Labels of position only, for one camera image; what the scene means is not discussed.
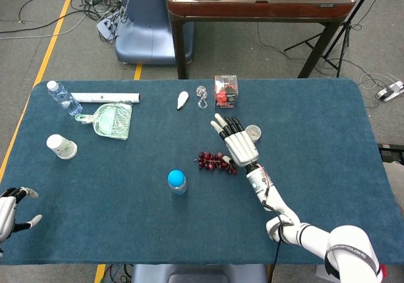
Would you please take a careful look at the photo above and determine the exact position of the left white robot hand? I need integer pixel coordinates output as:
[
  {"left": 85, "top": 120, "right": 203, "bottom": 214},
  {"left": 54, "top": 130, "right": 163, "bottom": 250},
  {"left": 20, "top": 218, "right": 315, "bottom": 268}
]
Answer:
[{"left": 0, "top": 186, "right": 43, "bottom": 243}]

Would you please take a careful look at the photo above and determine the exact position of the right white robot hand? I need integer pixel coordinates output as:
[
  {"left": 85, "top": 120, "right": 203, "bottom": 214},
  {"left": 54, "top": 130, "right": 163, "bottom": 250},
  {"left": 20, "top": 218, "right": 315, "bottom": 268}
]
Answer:
[{"left": 210, "top": 112, "right": 260, "bottom": 169}]

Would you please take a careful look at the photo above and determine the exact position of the bunch of red grapes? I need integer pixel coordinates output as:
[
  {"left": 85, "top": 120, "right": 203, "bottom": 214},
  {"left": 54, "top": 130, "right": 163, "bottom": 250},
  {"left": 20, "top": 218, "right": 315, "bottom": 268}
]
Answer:
[{"left": 193, "top": 151, "right": 238, "bottom": 176}]

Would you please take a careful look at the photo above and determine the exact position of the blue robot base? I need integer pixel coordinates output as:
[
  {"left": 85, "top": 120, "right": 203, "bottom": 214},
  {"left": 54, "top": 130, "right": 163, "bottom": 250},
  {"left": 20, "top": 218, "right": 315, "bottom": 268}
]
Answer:
[{"left": 114, "top": 0, "right": 195, "bottom": 65}]

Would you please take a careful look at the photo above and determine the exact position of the round white lidded container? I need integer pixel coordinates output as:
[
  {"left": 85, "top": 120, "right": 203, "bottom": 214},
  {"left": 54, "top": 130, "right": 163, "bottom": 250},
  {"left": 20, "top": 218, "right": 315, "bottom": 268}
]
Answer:
[{"left": 245, "top": 124, "right": 263, "bottom": 143}]

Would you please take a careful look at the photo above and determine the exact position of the clear coffee capsule box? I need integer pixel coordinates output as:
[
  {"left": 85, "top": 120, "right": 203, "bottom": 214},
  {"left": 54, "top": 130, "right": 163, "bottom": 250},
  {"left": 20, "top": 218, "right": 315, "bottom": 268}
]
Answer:
[{"left": 214, "top": 75, "right": 239, "bottom": 109}]

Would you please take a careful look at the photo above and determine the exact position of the clear glass figurine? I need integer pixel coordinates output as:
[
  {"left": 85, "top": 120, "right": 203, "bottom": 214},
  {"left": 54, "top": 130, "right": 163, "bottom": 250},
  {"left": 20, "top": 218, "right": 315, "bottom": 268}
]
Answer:
[{"left": 196, "top": 85, "right": 208, "bottom": 109}]

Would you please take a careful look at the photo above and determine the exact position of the brown white computer mouse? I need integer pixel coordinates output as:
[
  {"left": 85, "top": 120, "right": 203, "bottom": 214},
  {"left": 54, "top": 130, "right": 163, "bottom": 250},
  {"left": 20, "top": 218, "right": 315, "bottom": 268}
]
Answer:
[{"left": 176, "top": 90, "right": 190, "bottom": 111}]

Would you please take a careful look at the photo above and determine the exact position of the small clear blue-label bottle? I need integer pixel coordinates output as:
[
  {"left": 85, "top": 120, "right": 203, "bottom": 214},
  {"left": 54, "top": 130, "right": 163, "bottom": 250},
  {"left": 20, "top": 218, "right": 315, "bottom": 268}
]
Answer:
[{"left": 169, "top": 177, "right": 187, "bottom": 196}]

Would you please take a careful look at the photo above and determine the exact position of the white paper cup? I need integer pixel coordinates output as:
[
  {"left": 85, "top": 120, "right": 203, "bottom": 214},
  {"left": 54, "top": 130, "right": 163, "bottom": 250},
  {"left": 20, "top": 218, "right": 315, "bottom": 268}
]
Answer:
[{"left": 45, "top": 133, "right": 78, "bottom": 160}]

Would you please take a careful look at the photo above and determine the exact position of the blue table cloth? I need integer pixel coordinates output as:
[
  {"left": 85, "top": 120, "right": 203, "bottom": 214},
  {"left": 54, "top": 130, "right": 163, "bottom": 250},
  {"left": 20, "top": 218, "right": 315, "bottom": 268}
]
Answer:
[{"left": 0, "top": 77, "right": 399, "bottom": 267}]

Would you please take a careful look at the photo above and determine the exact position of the clear plastic water bottle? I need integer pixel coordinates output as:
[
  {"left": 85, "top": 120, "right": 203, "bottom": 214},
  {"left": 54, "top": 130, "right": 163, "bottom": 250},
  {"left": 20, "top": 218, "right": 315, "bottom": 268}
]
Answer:
[{"left": 46, "top": 80, "right": 83, "bottom": 117}]

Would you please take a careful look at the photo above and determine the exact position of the green dustpan in bag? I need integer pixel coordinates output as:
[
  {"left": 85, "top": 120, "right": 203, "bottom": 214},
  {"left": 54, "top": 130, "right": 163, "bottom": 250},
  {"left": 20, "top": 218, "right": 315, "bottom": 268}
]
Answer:
[{"left": 74, "top": 102, "right": 133, "bottom": 141}]

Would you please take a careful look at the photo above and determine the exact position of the grey robot torso base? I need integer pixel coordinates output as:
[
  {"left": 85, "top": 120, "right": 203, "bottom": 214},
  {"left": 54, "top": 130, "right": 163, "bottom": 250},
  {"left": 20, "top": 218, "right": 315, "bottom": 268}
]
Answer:
[{"left": 131, "top": 263, "right": 269, "bottom": 283}]

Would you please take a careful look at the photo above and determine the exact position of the brown mahjong table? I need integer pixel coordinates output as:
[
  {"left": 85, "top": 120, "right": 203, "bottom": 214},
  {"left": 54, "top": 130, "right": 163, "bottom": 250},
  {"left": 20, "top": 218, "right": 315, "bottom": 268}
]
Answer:
[{"left": 166, "top": 0, "right": 357, "bottom": 80}]

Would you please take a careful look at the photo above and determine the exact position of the white paper roll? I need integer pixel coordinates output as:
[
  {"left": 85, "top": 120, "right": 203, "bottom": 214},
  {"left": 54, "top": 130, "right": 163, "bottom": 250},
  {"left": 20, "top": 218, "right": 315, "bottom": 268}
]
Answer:
[{"left": 70, "top": 92, "right": 141, "bottom": 104}]

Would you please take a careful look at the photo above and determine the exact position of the white power strip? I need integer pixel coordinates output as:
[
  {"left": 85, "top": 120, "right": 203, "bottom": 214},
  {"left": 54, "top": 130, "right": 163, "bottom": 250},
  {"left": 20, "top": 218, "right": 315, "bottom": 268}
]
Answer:
[
  {"left": 96, "top": 11, "right": 122, "bottom": 39},
  {"left": 375, "top": 80, "right": 404, "bottom": 102}
]

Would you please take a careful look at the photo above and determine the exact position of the black tripod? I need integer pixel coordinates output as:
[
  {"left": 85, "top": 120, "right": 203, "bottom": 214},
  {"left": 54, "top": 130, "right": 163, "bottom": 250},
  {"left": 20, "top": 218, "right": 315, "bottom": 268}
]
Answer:
[{"left": 283, "top": 0, "right": 379, "bottom": 78}]

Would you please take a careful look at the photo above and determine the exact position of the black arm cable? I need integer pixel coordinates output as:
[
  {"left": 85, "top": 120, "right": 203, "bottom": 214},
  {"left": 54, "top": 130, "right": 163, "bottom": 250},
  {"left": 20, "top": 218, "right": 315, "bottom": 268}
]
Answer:
[{"left": 261, "top": 186, "right": 293, "bottom": 283}]

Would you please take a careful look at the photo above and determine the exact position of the bundle of floor cables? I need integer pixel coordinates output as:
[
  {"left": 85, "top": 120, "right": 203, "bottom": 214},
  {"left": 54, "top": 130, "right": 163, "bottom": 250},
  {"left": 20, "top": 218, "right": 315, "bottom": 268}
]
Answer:
[{"left": 0, "top": 0, "right": 127, "bottom": 44}]

